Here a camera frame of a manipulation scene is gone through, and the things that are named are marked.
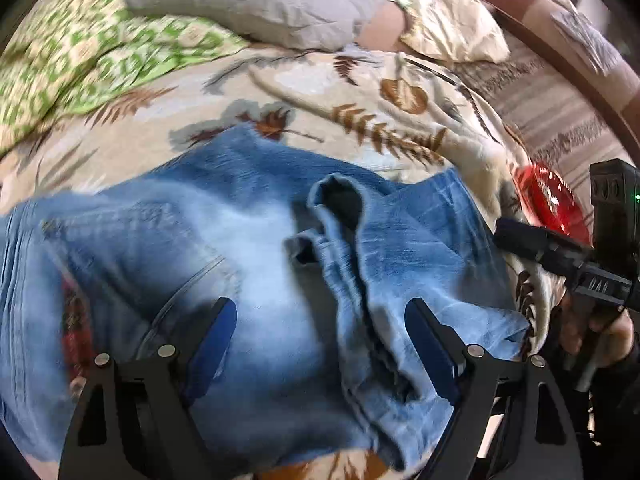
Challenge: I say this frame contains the blue denim pants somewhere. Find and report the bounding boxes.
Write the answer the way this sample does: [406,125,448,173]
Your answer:
[0,124,532,472]

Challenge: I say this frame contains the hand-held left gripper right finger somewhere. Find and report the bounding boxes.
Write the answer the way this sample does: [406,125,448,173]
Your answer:
[404,297,586,480]

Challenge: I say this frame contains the striped sofa cover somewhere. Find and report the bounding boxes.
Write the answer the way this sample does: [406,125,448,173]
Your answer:
[460,45,640,198]

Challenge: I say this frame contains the green checked blanket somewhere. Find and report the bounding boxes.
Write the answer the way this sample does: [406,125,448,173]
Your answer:
[0,0,251,157]

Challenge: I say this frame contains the red glass bowl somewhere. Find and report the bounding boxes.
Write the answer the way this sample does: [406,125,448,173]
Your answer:
[512,160,592,247]

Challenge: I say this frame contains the cream pillow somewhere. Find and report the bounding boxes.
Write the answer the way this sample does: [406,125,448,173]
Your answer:
[390,0,512,64]

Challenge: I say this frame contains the person's right hand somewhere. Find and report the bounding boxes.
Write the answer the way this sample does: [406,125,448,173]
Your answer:
[557,292,637,368]

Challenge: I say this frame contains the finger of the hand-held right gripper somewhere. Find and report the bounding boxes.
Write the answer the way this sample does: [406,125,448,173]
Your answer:
[493,217,596,279]

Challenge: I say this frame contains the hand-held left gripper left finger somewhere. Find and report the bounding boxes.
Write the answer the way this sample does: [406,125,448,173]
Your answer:
[57,297,239,480]

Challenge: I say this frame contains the leaf print blanket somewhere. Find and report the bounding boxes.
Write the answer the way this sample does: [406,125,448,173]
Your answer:
[0,40,568,480]

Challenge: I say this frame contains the pink pillow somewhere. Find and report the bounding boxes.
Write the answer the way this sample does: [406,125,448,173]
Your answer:
[357,2,419,54]

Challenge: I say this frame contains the grey crumpled cloth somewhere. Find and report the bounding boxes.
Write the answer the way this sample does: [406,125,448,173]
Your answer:
[550,7,627,72]

